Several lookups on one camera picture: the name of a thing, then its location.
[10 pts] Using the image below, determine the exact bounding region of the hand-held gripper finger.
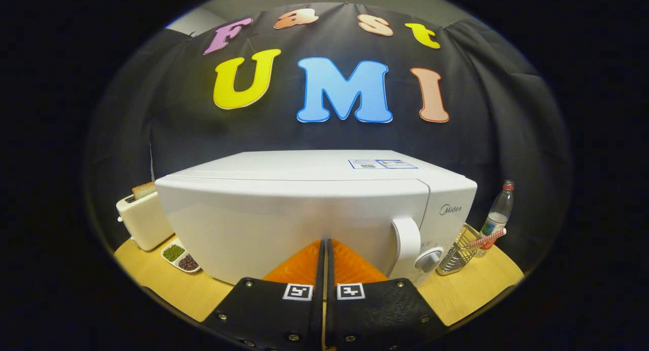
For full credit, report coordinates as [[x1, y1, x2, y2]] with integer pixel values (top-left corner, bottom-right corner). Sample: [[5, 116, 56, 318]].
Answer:
[[326, 238, 449, 350], [203, 239, 325, 351]]

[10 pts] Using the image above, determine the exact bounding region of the white toaster oven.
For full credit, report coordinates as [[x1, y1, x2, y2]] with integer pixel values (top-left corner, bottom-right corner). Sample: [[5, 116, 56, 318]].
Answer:
[[155, 149, 478, 287]]

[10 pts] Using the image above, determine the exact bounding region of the cream toaster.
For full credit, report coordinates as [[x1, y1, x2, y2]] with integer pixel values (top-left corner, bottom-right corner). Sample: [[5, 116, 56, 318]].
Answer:
[[116, 186, 175, 252]]

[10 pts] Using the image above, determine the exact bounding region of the white divided tray with beans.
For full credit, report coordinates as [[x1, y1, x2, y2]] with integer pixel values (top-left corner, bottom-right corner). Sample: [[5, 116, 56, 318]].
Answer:
[[161, 238, 202, 273]]

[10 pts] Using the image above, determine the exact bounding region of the pink striped stick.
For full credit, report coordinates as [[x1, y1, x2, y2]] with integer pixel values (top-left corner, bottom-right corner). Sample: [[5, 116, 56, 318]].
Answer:
[[464, 228, 507, 249]]

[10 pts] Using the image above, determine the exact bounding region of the clear plastic water bottle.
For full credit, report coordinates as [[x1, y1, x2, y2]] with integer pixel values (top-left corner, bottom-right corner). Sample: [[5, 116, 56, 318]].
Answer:
[[477, 180, 516, 258]]

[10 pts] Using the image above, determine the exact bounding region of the toast bread slice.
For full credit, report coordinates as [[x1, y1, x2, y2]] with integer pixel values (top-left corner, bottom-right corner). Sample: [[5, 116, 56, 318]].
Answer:
[[132, 182, 158, 200]]

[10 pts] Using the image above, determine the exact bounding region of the metal wire basket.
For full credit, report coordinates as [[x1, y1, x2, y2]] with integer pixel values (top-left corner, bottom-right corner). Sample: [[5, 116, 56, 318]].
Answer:
[[436, 223, 482, 276]]

